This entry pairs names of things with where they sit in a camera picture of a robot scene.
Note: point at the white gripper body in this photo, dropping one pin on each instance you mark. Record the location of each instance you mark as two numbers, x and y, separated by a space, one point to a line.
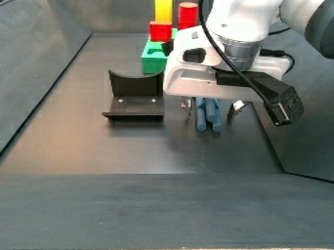
190 75

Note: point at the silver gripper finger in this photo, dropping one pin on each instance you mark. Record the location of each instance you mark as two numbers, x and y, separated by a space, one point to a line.
188 106
236 109

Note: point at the blue three prong object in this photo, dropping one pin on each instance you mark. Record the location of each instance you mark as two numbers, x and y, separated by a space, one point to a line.
208 114

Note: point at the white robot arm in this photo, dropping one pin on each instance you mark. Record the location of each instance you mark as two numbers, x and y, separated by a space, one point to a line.
244 20

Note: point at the green shape sorter block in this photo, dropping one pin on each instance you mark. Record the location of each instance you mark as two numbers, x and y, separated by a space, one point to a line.
153 57

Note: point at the red square peg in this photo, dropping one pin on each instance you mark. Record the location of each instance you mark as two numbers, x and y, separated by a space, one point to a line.
161 31

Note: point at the red cylinder peg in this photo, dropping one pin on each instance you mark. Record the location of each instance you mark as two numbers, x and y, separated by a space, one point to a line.
188 15

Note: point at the yellow rectangular peg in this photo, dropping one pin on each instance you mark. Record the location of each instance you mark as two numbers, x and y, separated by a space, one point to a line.
163 10

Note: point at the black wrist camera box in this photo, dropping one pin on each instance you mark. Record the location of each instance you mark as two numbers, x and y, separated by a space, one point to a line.
281 99

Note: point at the black fixture bracket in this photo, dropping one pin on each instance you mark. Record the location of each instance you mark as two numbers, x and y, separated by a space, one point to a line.
137 96

